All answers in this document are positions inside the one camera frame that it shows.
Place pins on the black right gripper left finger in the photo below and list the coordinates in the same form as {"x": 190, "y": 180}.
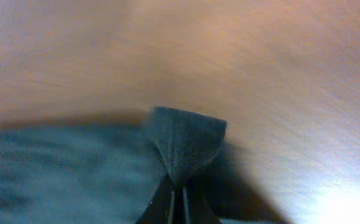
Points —
{"x": 161, "y": 206}

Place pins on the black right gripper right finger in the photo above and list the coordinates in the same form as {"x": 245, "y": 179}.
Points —
{"x": 196, "y": 207}

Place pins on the dark green t-shirt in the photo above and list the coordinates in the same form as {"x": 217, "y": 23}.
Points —
{"x": 108, "y": 173}

